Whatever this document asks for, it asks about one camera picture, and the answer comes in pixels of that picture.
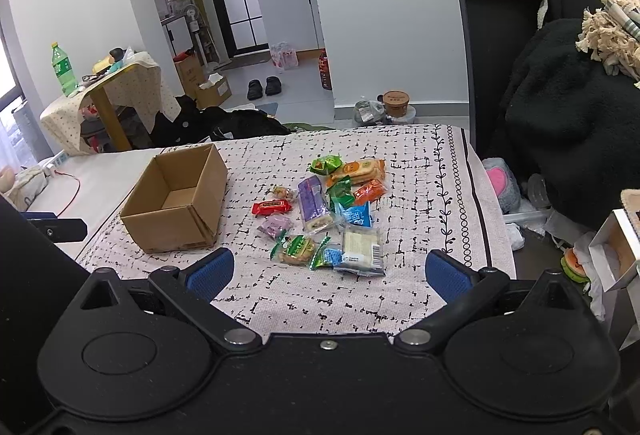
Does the green sandwich biscuit pack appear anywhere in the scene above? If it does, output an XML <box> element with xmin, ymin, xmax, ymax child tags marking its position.
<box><xmin>270</xmin><ymin>235</ymin><xmax>317</xmax><ymax>266</ymax></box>

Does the plush toy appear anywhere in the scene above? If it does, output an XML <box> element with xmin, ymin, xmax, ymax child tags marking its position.
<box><xmin>0</xmin><ymin>166</ymin><xmax>15</xmax><ymax>194</ymax></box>

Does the black slipper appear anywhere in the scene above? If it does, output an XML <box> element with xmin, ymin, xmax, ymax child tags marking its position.
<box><xmin>265</xmin><ymin>76</ymin><xmax>282</xmax><ymax>96</ymax></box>
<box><xmin>247</xmin><ymin>80</ymin><xmax>265</xmax><ymax>102</ymax></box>

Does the small clear candy packet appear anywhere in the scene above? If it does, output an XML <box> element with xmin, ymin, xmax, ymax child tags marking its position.
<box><xmin>269</xmin><ymin>185</ymin><xmax>297</xmax><ymax>202</ymax></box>

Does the red cable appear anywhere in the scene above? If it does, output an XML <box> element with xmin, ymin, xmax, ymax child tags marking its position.
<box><xmin>52</xmin><ymin>168</ymin><xmax>83</xmax><ymax>218</ymax></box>

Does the orange snack packet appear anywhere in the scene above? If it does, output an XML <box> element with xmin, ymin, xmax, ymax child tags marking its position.
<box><xmin>352</xmin><ymin>180</ymin><xmax>387</xmax><ymax>206</ymax></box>

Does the dark green snack packet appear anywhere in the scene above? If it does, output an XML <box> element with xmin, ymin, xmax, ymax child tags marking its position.
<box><xmin>326</xmin><ymin>176</ymin><xmax>355</xmax><ymax>212</ymax></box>

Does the black slipper right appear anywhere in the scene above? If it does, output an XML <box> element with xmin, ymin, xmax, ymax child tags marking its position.
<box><xmin>265</xmin><ymin>76</ymin><xmax>282</xmax><ymax>96</ymax></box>

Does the plastic bag by wall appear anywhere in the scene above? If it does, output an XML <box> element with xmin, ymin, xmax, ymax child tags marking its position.
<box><xmin>354</xmin><ymin>100</ymin><xmax>390</xmax><ymax>126</ymax></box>

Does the orange cracker pack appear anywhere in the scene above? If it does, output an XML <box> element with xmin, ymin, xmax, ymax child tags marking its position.
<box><xmin>326</xmin><ymin>159</ymin><xmax>385</xmax><ymax>188</ymax></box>

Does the white cracker snack pack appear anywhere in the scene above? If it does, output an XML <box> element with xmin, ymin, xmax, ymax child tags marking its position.
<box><xmin>333</xmin><ymin>224</ymin><xmax>385</xmax><ymax>277</ymax></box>

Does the purple wafer pack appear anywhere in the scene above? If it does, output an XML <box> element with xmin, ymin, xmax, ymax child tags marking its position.
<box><xmin>297</xmin><ymin>175</ymin><xmax>334</xmax><ymax>233</ymax></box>

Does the white open box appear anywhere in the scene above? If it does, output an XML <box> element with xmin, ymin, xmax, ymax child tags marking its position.
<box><xmin>589</xmin><ymin>209</ymin><xmax>640</xmax><ymax>292</ymax></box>

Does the pink plastic bag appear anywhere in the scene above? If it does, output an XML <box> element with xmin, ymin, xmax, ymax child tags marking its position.
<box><xmin>270</xmin><ymin>42</ymin><xmax>299</xmax><ymax>72</ymax></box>

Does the black chair with clothes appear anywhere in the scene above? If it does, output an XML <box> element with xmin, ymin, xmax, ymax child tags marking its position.
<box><xmin>459</xmin><ymin>0</ymin><xmax>639</xmax><ymax>228</ymax></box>

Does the light green snack packet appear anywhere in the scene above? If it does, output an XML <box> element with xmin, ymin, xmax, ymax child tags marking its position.
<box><xmin>308</xmin><ymin>155</ymin><xmax>343</xmax><ymax>176</ymax></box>

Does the open cardboard box on floor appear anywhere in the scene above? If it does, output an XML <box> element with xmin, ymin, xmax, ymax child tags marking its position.
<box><xmin>195</xmin><ymin>72</ymin><xmax>232</xmax><ymax>109</ymax></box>

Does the white kitchen cabinet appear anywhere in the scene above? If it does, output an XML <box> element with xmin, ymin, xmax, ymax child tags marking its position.
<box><xmin>257</xmin><ymin>0</ymin><xmax>324</xmax><ymax>52</ymax></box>

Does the patterned white bed blanket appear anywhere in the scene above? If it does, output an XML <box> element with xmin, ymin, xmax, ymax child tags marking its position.
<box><xmin>74</xmin><ymin>123</ymin><xmax>518</xmax><ymax>337</ymax></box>

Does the doll figure on table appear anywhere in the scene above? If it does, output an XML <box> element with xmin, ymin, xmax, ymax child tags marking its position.
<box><xmin>110</xmin><ymin>47</ymin><xmax>125</xmax><ymax>64</ymax></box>

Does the black slipper left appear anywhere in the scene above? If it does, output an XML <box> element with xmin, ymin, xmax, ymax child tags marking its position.
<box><xmin>247</xmin><ymin>80</ymin><xmax>265</xmax><ymax>102</ymax></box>

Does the tall cardboard box on floor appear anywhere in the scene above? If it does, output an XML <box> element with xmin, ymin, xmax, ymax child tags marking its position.
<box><xmin>174</xmin><ymin>54</ymin><xmax>206</xmax><ymax>99</ymax></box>

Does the blue snack bag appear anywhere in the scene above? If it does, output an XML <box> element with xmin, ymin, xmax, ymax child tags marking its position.
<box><xmin>335</xmin><ymin>202</ymin><xmax>372</xmax><ymax>228</ymax></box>

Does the small table with dotted cloth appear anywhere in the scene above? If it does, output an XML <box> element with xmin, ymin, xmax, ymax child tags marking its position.
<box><xmin>40</xmin><ymin>52</ymin><xmax>180</xmax><ymax>156</ymax></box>

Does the brown lidded tub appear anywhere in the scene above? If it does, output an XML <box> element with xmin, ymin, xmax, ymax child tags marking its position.
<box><xmin>378</xmin><ymin>90</ymin><xmax>410</xmax><ymax>118</ymax></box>

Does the red oil bottle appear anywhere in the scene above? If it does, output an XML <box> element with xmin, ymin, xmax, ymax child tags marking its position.
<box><xmin>319</xmin><ymin>50</ymin><xmax>332</xmax><ymax>91</ymax></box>

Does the small blue snack packet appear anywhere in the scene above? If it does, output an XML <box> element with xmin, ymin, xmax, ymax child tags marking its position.
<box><xmin>309</xmin><ymin>237</ymin><xmax>343</xmax><ymax>270</ymax></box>

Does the brown cardboard box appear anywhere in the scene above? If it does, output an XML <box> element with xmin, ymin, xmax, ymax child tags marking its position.
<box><xmin>120</xmin><ymin>144</ymin><xmax>228</xmax><ymax>253</ymax></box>

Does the black clothes pile on floor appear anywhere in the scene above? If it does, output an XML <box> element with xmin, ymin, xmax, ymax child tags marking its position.
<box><xmin>150</xmin><ymin>95</ymin><xmax>291</xmax><ymax>147</ymax></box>

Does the red chocolate bar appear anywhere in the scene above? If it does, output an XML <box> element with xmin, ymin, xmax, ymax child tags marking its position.
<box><xmin>252</xmin><ymin>199</ymin><xmax>292</xmax><ymax>216</ymax></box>

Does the green soda bottle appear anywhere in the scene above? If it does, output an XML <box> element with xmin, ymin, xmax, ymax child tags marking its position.
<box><xmin>51</xmin><ymin>42</ymin><xmax>78</xmax><ymax>97</ymax></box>

